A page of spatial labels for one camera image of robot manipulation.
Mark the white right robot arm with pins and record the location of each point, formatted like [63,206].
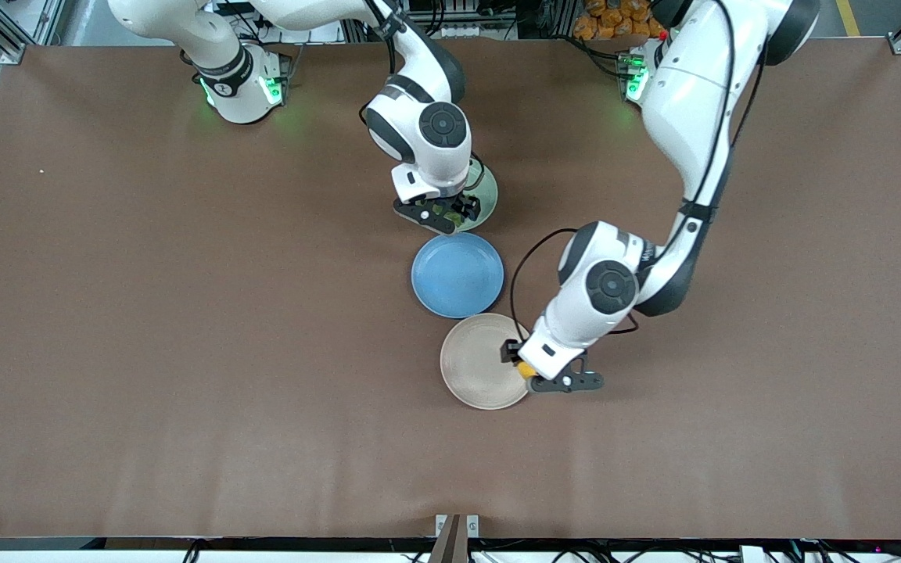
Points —
[427,133]

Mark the beige plate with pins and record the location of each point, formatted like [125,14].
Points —
[478,363]

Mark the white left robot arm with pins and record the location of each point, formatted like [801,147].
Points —
[693,94]

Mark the orange packets pile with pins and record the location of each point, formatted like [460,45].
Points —
[607,19]

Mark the yellow lemon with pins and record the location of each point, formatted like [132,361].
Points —
[525,370]

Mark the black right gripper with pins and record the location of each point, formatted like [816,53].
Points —
[462,205]

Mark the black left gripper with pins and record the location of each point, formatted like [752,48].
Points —
[511,351]

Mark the grey camera pole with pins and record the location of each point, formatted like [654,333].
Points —
[450,547]

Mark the green lettuce leaf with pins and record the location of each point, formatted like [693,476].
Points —
[444,209]

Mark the blue plate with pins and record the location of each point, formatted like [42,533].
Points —
[457,275]

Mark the grey equipment rack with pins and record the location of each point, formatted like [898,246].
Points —
[466,31]

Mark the small white box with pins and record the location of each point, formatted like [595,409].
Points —
[753,555]

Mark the aluminium rack post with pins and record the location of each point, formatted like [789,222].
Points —
[564,19]

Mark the small metal bracket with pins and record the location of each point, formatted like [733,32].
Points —
[472,525]

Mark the light green plate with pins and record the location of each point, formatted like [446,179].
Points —
[488,191]

